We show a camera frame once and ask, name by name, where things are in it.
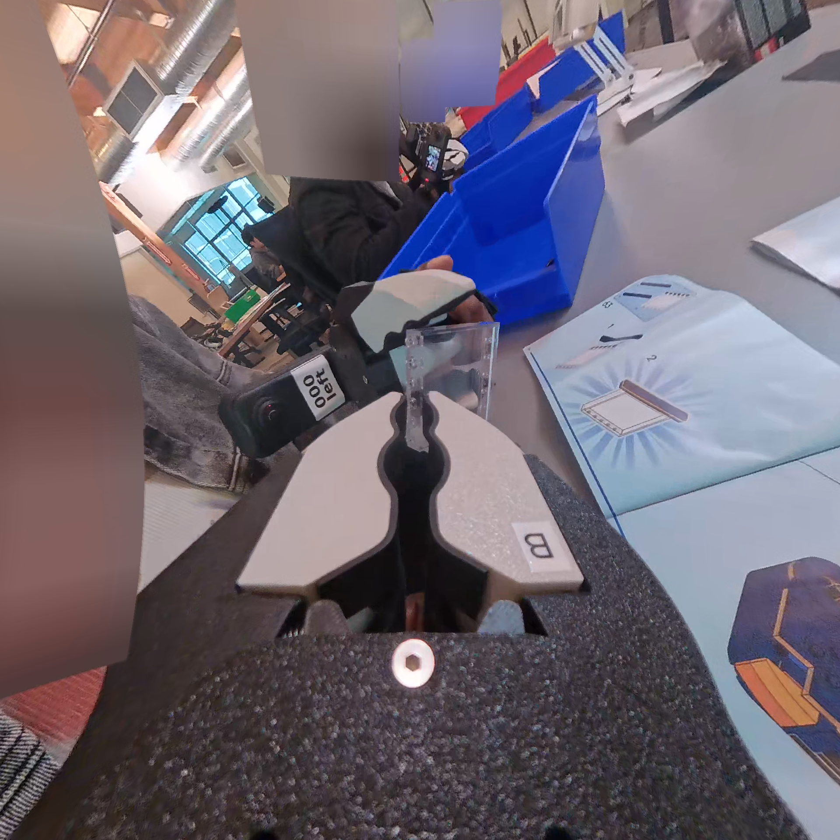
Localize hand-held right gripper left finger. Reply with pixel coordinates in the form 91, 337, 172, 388
235, 391, 405, 599

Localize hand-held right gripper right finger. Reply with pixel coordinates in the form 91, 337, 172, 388
427, 391, 586, 597

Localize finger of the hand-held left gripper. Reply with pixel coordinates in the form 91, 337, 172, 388
390, 327, 488, 396
351, 269, 476, 354

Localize transparent brick window panel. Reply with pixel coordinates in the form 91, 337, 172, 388
404, 320, 501, 455

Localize person's left forearm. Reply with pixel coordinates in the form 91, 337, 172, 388
130, 294, 271, 494

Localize person's left hand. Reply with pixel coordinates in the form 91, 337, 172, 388
399, 255, 501, 324

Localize blue plastic bin with divider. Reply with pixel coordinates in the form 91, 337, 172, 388
379, 94, 606, 327

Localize white corrugated board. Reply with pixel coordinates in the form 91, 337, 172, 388
140, 478, 240, 595

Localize small blue plastic bin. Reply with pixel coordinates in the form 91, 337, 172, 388
458, 13, 627, 155

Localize red plastic bin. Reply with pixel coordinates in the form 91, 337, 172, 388
459, 36, 559, 126

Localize white papers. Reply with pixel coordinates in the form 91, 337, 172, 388
616, 58, 731, 127

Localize small dark cardboard box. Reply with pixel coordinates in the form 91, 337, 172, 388
692, 0, 811, 61

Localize camera on tripod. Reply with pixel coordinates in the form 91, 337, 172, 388
400, 122, 468, 196

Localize white wire stand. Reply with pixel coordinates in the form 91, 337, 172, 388
576, 25, 636, 89

